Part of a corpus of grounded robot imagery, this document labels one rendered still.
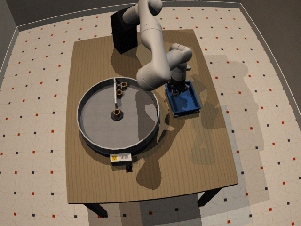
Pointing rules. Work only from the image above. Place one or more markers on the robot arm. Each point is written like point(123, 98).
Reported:
point(163, 65)

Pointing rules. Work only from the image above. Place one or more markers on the blue crate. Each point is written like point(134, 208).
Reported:
point(184, 104)

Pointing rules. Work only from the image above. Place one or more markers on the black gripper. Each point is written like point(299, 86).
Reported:
point(173, 84)

